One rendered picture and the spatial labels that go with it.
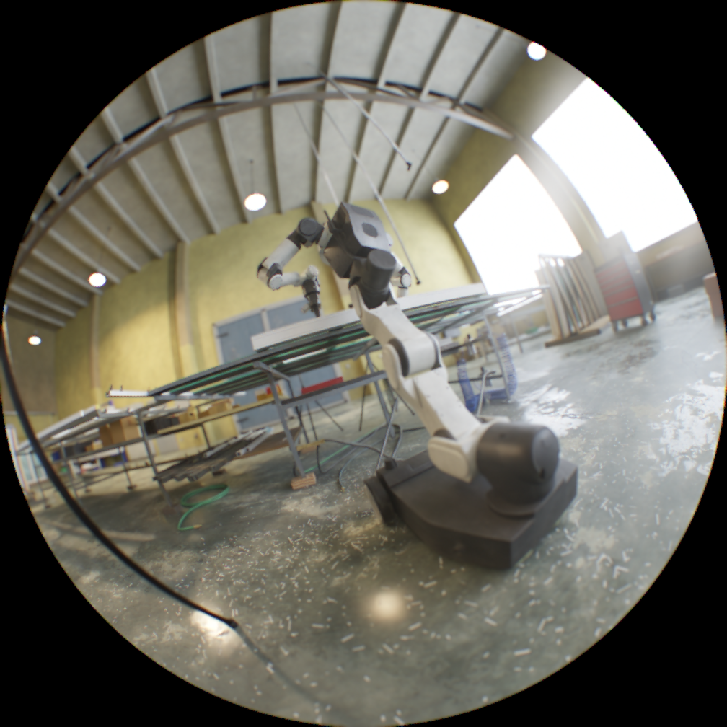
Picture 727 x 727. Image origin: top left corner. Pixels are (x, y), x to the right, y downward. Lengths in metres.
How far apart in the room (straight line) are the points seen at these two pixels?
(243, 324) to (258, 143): 6.30
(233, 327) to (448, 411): 8.16
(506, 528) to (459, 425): 0.33
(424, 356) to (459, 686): 0.89
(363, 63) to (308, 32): 1.89
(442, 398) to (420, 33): 8.86
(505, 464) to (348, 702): 0.61
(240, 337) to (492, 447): 8.16
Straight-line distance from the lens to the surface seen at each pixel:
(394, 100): 6.72
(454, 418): 0.72
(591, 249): 7.84
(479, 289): 1.66
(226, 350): 8.42
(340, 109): 8.74
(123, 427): 2.32
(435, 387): 0.76
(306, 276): 1.27
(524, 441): 0.51
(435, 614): 0.65
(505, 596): 0.65
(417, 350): 0.76
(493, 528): 0.57
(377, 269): 0.85
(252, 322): 8.36
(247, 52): 7.86
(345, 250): 1.04
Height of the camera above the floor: 0.57
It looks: 4 degrees up
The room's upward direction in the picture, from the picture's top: 18 degrees counter-clockwise
